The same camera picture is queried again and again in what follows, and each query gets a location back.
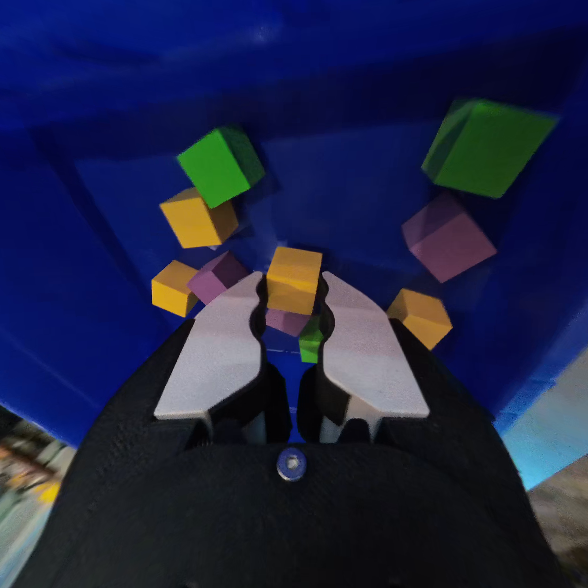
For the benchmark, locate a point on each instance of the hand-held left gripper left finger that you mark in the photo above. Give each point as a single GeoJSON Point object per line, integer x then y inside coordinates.
{"type": "Point", "coordinates": [211, 363]}

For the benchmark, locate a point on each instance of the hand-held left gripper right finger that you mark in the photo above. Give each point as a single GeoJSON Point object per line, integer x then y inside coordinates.
{"type": "Point", "coordinates": [372, 363]}

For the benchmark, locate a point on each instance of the green cube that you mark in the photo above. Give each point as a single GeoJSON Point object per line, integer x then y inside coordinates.
{"type": "Point", "coordinates": [311, 340]}
{"type": "Point", "coordinates": [487, 147]}
{"type": "Point", "coordinates": [216, 165]}

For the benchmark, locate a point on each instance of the blue plastic bin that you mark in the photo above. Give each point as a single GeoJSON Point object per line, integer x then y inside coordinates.
{"type": "Point", "coordinates": [344, 206]}

